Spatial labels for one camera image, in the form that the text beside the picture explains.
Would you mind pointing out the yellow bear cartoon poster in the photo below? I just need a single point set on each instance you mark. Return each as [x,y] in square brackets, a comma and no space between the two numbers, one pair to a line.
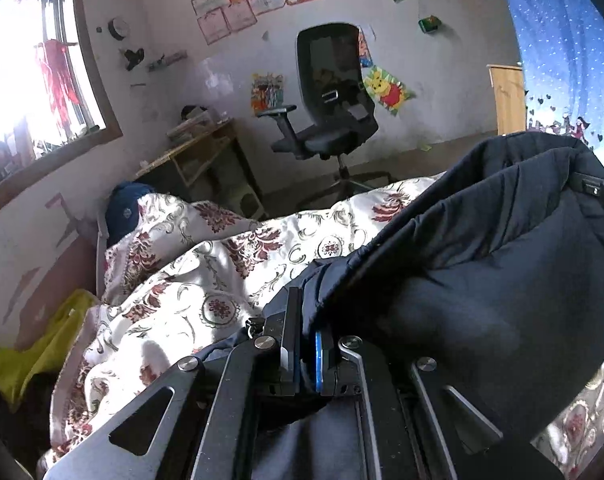
[389,90]

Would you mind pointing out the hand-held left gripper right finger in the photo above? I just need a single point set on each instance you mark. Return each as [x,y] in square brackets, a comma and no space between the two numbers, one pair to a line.
[323,360]

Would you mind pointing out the black mesh office chair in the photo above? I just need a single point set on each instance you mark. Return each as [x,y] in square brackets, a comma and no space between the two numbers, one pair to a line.
[332,60]

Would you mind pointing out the dark navy padded jacket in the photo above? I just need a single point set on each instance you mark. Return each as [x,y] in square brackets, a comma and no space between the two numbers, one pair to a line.
[482,285]

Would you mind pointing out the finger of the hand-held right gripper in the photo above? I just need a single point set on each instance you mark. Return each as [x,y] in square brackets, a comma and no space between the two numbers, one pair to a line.
[594,189]

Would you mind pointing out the blue printed curtain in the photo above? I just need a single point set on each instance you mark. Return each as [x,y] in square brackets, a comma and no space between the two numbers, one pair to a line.
[557,35]

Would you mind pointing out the small green wall box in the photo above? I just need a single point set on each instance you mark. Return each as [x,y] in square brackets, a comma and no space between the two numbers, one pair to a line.
[429,23]

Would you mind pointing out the blue pillow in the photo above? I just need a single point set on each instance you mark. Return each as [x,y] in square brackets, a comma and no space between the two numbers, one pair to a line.
[127,212]

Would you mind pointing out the anime character wall poster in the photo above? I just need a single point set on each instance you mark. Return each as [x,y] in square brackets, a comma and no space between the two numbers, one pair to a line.
[364,50]

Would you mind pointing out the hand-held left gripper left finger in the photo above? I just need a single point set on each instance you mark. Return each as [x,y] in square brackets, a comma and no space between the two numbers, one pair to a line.
[289,340]

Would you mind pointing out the floral satin quilt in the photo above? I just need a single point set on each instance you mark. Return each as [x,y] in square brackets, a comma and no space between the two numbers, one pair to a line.
[192,280]

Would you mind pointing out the wooden cabinet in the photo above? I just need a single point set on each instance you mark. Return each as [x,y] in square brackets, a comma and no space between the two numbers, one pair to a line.
[507,100]

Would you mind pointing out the yellow cloth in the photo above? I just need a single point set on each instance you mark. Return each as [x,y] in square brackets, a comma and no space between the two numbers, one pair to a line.
[42,350]

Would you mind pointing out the colourful cartoon group poster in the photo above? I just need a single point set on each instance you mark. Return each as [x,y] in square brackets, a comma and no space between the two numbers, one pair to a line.
[267,92]

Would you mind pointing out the wooden desk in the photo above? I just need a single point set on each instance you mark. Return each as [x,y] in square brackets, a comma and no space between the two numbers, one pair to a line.
[202,145]

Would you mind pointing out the black wall hook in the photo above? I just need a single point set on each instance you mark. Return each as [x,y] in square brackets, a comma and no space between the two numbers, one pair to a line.
[131,58]

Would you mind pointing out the clutter on desk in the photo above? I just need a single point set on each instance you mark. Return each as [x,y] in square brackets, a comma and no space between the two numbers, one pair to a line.
[194,122]

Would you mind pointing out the red hanging cloth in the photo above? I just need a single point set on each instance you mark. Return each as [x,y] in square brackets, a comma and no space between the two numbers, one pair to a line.
[57,80]

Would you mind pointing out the wood-framed window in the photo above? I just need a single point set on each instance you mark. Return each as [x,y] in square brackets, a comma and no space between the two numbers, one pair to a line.
[12,85]

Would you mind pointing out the round wall clock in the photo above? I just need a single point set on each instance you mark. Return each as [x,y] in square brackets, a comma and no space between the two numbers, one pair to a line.
[118,28]

